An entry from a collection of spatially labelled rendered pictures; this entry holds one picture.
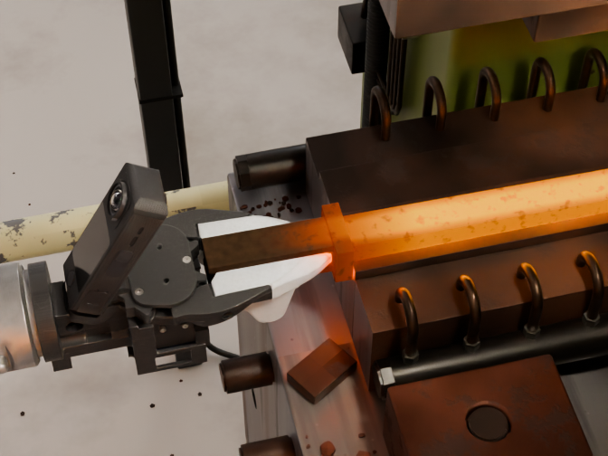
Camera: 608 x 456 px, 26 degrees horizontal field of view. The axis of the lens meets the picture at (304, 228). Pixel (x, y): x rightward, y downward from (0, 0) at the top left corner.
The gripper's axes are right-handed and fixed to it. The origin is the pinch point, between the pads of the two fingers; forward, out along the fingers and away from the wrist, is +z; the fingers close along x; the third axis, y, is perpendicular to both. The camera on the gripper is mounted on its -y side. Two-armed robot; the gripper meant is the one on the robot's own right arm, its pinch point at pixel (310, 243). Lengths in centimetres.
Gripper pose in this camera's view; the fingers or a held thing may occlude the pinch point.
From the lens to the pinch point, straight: 94.7
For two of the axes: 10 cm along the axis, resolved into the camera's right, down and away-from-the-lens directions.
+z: 9.7, -1.8, 1.5
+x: 2.4, 7.6, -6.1
